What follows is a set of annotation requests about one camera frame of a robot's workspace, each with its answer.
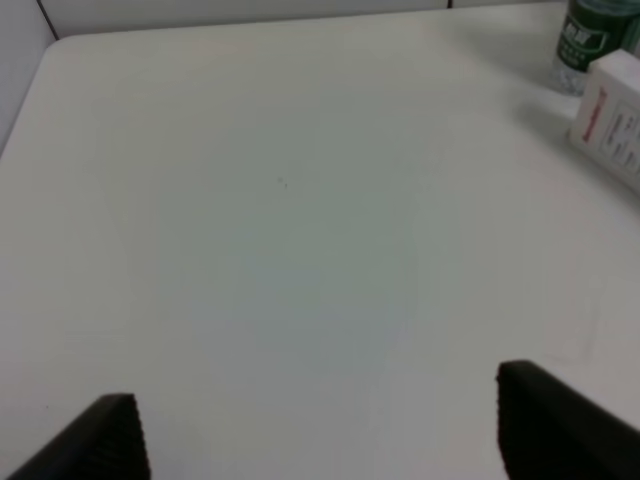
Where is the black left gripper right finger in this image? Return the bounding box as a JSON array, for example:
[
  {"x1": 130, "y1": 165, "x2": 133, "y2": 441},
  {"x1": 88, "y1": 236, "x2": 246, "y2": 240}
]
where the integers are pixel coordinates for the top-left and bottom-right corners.
[{"x1": 496, "y1": 360, "x2": 639, "y2": 479}]

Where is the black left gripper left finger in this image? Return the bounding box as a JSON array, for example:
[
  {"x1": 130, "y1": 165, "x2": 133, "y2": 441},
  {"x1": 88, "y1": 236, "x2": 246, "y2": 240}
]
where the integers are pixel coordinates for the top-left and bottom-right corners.
[{"x1": 9, "y1": 393, "x2": 151, "y2": 480}]

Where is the white carton box red text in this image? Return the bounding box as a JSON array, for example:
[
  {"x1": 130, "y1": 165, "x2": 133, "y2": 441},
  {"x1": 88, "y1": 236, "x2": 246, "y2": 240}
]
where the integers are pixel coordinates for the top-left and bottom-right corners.
[{"x1": 568, "y1": 50, "x2": 639, "y2": 192}]

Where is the clear water bottle green label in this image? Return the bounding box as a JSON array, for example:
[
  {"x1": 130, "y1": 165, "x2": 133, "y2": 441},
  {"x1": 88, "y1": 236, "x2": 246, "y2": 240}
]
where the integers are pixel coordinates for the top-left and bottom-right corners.
[{"x1": 551, "y1": 0, "x2": 639, "y2": 96}]

